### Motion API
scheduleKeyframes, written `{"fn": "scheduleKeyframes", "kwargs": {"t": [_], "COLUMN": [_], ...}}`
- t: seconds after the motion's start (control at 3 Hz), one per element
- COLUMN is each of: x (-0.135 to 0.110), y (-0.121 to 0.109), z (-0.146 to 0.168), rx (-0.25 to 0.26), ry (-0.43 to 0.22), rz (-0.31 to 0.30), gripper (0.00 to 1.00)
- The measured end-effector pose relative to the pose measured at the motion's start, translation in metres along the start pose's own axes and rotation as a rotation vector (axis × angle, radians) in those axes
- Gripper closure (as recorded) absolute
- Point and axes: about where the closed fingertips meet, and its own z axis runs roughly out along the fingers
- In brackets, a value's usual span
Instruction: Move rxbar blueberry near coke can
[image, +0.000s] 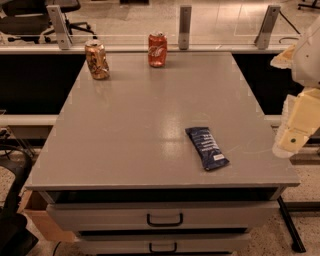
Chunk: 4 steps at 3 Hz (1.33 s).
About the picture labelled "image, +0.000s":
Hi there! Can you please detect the black drawer handle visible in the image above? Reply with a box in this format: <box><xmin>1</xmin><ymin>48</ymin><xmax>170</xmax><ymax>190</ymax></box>
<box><xmin>148</xmin><ymin>242</ymin><xmax>178</xmax><ymax>254</ymax></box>
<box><xmin>146</xmin><ymin>212</ymin><xmax>184</xmax><ymax>228</ymax></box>

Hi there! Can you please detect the right grey metal bracket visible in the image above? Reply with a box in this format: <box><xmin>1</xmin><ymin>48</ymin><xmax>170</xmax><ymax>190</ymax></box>
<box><xmin>254</xmin><ymin>5</ymin><xmax>281</xmax><ymax>50</ymax></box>

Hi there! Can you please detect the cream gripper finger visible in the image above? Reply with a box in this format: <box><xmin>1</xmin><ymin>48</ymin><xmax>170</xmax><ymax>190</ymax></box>
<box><xmin>272</xmin><ymin>88</ymin><xmax>320</xmax><ymax>158</ymax></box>
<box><xmin>270</xmin><ymin>44</ymin><xmax>296</xmax><ymax>69</ymax></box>

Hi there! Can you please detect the grey upper drawer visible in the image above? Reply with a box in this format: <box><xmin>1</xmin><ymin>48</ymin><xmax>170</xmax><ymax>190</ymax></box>
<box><xmin>47</xmin><ymin>201</ymin><xmax>278</xmax><ymax>232</ymax></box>

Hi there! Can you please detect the black cable on floor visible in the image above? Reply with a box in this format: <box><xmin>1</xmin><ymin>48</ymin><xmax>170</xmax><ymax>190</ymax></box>
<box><xmin>278</xmin><ymin>9</ymin><xmax>302</xmax><ymax>45</ymax></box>

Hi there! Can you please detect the left grey metal bracket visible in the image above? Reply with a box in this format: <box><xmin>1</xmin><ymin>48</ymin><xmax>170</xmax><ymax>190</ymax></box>
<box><xmin>47</xmin><ymin>5</ymin><xmax>72</xmax><ymax>50</ymax></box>

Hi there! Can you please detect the grey drawer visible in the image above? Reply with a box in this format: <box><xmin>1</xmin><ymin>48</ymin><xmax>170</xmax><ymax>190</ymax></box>
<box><xmin>76</xmin><ymin>233</ymin><xmax>251</xmax><ymax>255</ymax></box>
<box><xmin>47</xmin><ymin>201</ymin><xmax>278</xmax><ymax>232</ymax></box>

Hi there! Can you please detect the red coke can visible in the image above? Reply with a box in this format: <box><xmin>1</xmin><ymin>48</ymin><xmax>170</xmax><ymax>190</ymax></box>
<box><xmin>148</xmin><ymin>32</ymin><xmax>167</xmax><ymax>67</ymax></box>

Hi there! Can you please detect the grey lower drawer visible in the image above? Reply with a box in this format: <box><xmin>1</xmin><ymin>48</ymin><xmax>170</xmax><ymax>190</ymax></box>
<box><xmin>76</xmin><ymin>233</ymin><xmax>251</xmax><ymax>255</ymax></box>

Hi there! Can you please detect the black table leg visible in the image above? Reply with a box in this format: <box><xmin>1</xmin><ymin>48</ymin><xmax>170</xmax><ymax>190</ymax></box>
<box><xmin>277</xmin><ymin>197</ymin><xmax>306</xmax><ymax>253</ymax></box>

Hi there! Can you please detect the black office chair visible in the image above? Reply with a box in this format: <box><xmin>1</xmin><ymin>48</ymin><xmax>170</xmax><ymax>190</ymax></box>
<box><xmin>0</xmin><ymin>0</ymin><xmax>81</xmax><ymax>44</ymax></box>

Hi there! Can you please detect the middle grey metal bracket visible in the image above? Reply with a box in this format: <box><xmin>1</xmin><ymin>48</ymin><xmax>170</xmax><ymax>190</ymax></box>
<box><xmin>178</xmin><ymin>5</ymin><xmax>192</xmax><ymax>50</ymax></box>

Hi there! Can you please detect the black chair at left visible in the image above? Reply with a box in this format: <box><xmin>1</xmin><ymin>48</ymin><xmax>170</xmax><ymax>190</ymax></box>
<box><xmin>0</xmin><ymin>145</ymin><xmax>38</xmax><ymax>256</ymax></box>

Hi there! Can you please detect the cardboard box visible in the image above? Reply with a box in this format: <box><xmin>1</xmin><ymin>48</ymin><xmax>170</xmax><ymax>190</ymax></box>
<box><xmin>19</xmin><ymin>190</ymin><xmax>75</xmax><ymax>243</ymax></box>

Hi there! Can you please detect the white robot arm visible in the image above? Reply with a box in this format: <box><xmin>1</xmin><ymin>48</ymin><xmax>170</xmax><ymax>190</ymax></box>
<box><xmin>271</xmin><ymin>17</ymin><xmax>320</xmax><ymax>158</ymax></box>

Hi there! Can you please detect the blue rxbar blueberry wrapper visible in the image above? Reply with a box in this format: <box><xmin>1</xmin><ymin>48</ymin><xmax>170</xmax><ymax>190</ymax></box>
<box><xmin>185</xmin><ymin>127</ymin><xmax>229</xmax><ymax>171</ymax></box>

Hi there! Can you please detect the gold crushed soda can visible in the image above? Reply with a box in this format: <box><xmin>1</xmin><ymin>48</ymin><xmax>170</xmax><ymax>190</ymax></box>
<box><xmin>85</xmin><ymin>39</ymin><xmax>110</xmax><ymax>80</ymax></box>

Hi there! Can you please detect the black upper drawer handle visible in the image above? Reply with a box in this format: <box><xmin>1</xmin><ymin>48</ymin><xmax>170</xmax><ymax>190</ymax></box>
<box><xmin>146</xmin><ymin>212</ymin><xmax>184</xmax><ymax>228</ymax></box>

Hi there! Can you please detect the grey metal bracket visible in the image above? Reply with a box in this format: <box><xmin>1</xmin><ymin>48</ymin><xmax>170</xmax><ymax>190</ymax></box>
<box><xmin>178</xmin><ymin>5</ymin><xmax>192</xmax><ymax>50</ymax></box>
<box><xmin>254</xmin><ymin>5</ymin><xmax>281</xmax><ymax>50</ymax></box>
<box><xmin>47</xmin><ymin>5</ymin><xmax>72</xmax><ymax>50</ymax></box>

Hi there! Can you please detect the black lower drawer handle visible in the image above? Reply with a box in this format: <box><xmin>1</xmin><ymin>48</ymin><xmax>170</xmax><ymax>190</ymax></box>
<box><xmin>148</xmin><ymin>242</ymin><xmax>178</xmax><ymax>254</ymax></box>

